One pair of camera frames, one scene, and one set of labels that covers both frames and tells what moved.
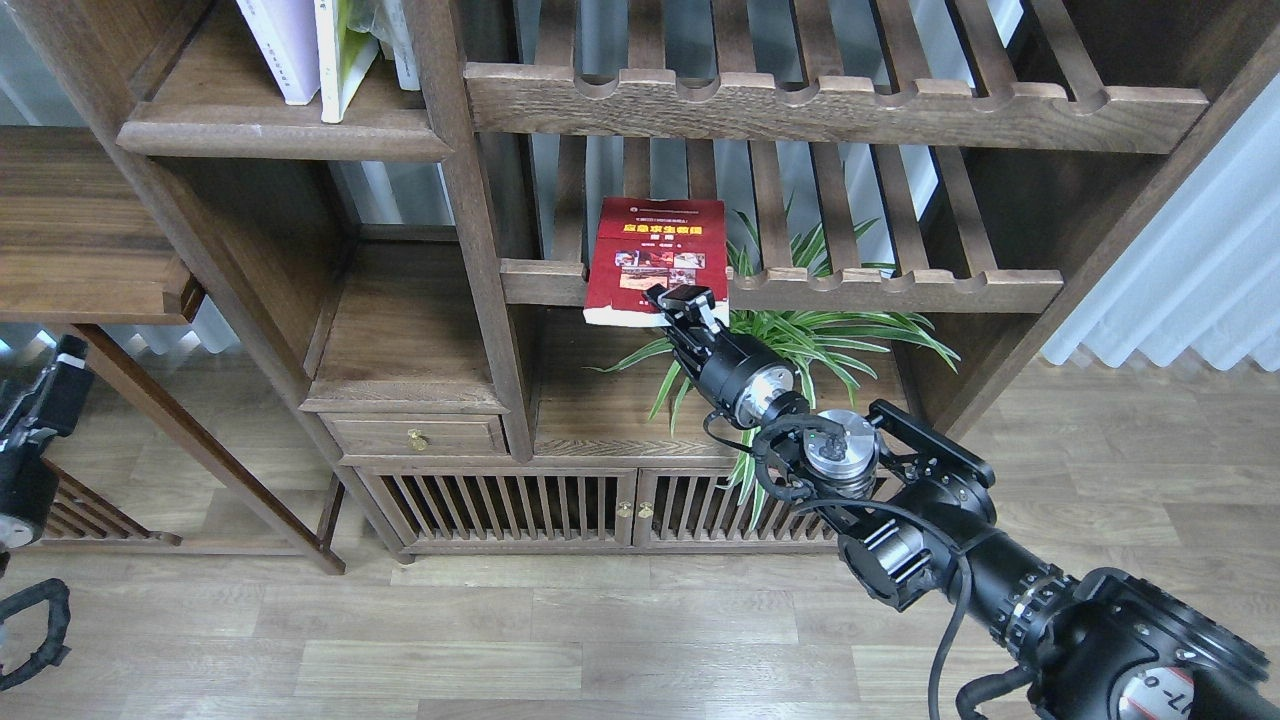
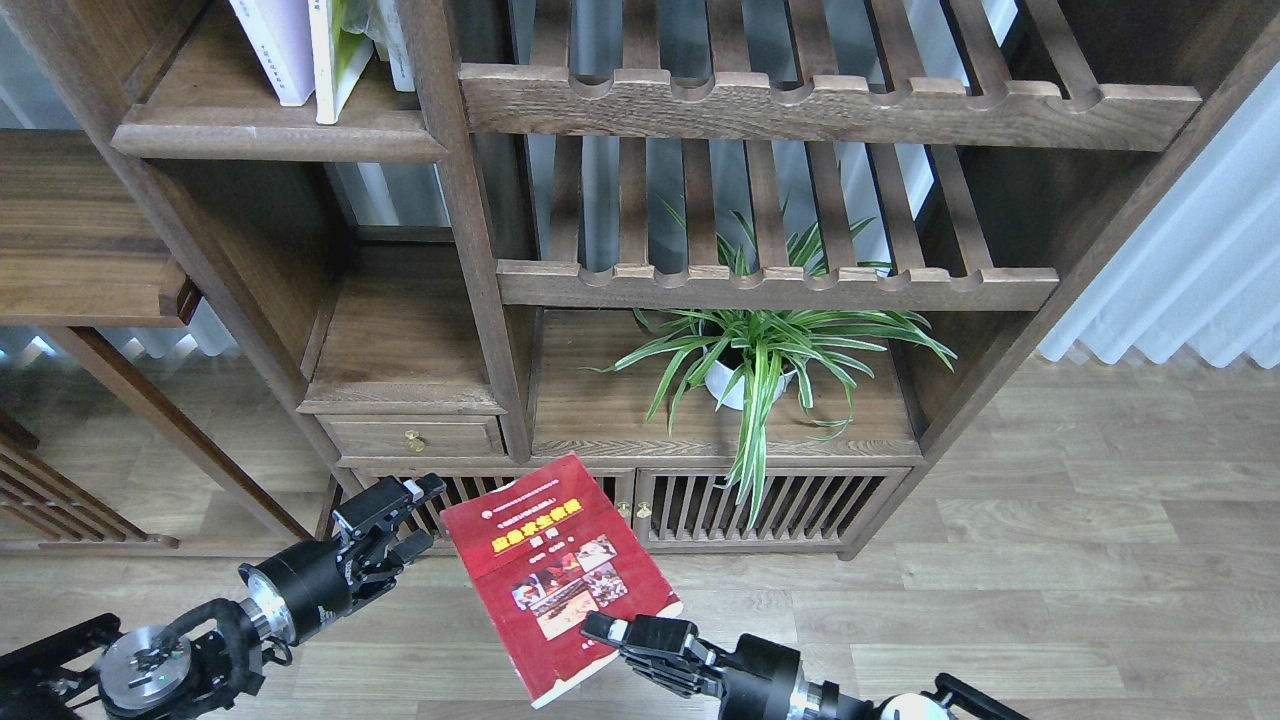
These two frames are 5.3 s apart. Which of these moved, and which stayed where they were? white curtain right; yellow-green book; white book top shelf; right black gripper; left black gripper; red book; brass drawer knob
Moved: red book; left black gripper; right black gripper
Stayed: white book top shelf; white curtain right; yellow-green book; brass drawer knob
